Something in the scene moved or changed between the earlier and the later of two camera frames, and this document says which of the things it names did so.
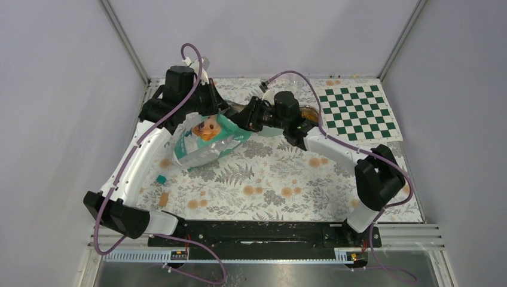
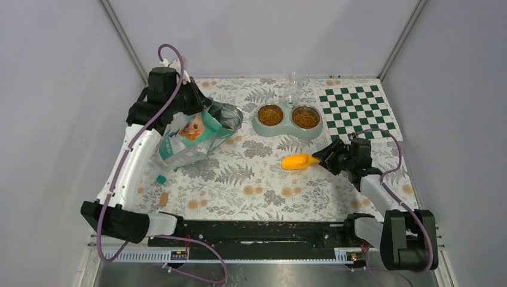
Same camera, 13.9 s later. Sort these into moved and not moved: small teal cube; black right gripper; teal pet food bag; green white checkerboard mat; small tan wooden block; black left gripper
Moved: black right gripper; black left gripper; teal pet food bag
Not moved: green white checkerboard mat; small teal cube; small tan wooden block
